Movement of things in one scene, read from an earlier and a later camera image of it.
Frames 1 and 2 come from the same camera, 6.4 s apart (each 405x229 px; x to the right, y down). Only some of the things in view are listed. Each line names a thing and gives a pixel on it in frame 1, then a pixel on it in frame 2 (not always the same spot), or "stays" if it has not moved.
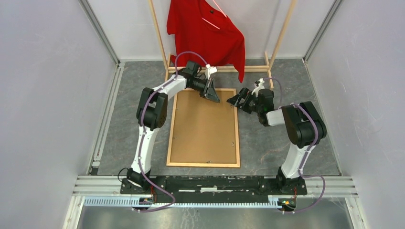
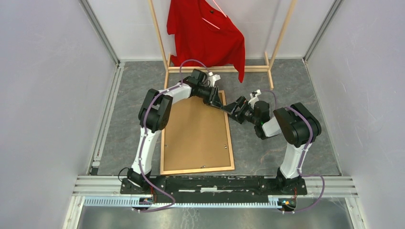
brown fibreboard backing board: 204,130 stays
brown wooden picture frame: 238,165 → 202,170
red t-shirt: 200,27 stays
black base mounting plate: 180,187 stays
